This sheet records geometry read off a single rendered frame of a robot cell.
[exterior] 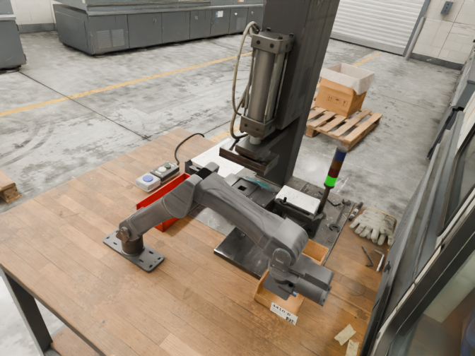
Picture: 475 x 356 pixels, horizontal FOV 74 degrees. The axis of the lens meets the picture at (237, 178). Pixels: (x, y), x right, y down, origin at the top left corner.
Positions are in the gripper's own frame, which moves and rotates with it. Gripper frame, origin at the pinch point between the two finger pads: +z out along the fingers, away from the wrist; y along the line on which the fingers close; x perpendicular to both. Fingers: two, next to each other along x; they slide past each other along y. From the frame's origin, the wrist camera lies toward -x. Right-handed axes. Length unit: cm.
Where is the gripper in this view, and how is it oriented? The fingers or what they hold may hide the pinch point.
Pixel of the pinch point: (286, 279)
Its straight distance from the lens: 87.3
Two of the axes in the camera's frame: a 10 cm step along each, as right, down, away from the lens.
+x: -8.4, -4.1, 3.7
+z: 1.9, 4.2, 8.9
